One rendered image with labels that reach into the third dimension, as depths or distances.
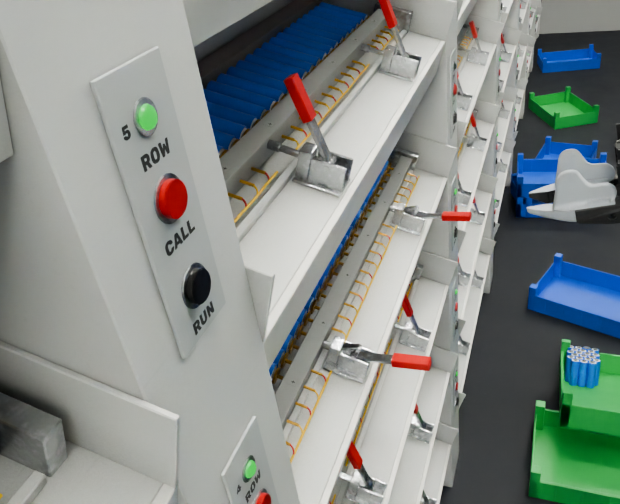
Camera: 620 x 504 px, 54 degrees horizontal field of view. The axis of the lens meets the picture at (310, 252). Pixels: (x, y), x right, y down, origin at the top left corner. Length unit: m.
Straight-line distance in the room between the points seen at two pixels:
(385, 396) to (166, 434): 0.60
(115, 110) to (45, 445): 0.14
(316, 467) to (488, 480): 0.95
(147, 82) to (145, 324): 0.09
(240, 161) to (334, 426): 0.25
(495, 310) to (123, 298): 1.68
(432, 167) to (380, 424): 0.38
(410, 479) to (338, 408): 0.46
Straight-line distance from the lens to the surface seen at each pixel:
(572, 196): 0.72
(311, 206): 0.46
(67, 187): 0.21
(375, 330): 0.65
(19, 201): 0.22
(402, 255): 0.75
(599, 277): 1.98
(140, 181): 0.23
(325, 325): 0.60
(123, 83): 0.23
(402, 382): 0.87
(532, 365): 1.71
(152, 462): 0.28
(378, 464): 0.78
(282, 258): 0.40
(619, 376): 1.71
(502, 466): 1.48
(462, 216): 0.78
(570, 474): 1.49
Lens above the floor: 1.17
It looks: 32 degrees down
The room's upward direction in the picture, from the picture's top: 9 degrees counter-clockwise
